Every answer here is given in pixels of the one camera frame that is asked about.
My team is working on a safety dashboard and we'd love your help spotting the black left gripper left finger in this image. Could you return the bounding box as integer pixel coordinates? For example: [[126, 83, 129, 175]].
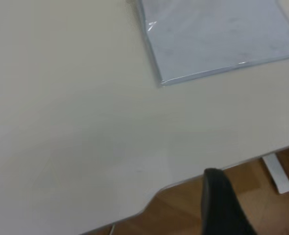
[[201, 167, 258, 235]]

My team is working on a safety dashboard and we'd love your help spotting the clear plastic zip bag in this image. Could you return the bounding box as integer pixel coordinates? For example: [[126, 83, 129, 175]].
[[134, 0, 289, 87]]

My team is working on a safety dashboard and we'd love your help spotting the white table leg foot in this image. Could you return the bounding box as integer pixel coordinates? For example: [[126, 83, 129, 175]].
[[261, 153, 289, 194]]

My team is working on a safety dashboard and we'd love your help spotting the white paper stack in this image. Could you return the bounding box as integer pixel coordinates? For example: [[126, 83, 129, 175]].
[[144, 0, 289, 83]]

